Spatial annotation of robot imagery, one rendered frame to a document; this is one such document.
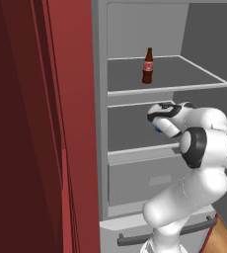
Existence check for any red tall cabinet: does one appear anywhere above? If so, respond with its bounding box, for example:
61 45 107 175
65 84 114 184
0 0 102 253

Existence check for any grey fridge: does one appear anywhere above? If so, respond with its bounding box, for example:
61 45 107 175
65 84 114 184
91 0 227 253

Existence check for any grey fridge crisper drawer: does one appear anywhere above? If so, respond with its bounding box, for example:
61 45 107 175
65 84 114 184
107 154 189 209

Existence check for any dark grey freezer drawer handle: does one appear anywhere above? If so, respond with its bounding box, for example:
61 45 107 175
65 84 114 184
116 214 218 248

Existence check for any grey fridge door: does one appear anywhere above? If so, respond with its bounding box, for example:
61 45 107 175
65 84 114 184
173 2 227 235

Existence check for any glass fridge shelf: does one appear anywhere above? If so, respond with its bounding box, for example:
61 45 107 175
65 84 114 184
107 100 187 166
107 54 227 98

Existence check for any brown soda bottle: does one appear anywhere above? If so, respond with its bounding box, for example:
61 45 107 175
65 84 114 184
141 46 155 85

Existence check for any grey freezer drawer front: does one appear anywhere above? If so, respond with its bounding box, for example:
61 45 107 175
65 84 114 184
99 203 219 253

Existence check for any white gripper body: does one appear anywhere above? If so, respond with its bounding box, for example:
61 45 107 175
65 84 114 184
152 116 183 139

